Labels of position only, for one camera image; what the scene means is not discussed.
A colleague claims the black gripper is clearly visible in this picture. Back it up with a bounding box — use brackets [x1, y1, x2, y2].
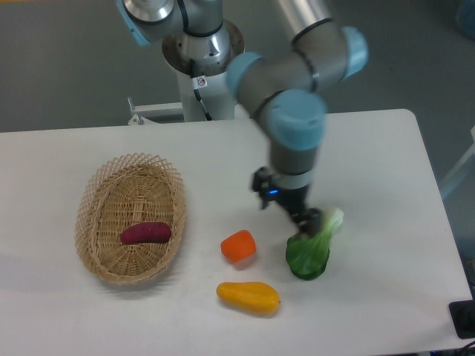
[251, 167, 323, 237]

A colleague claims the purple sweet potato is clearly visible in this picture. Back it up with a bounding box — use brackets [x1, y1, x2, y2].
[120, 222, 171, 245]

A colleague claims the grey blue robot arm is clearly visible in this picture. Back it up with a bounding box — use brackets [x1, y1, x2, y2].
[117, 1, 368, 237]

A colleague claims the woven wicker basket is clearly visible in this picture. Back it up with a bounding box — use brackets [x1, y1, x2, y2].
[75, 153, 186, 285]

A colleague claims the green bok choy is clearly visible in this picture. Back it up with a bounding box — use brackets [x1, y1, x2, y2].
[285, 208, 344, 280]

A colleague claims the orange carrot piece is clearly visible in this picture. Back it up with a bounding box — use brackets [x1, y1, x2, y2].
[220, 230, 257, 263]

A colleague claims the yellow papaya fruit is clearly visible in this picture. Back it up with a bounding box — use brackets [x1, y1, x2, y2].
[216, 281, 281, 315]

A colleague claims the black device at edge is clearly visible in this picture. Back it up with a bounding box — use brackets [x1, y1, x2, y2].
[448, 300, 474, 340]

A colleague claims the black cable on pedestal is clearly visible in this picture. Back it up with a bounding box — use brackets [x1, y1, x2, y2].
[189, 58, 214, 122]

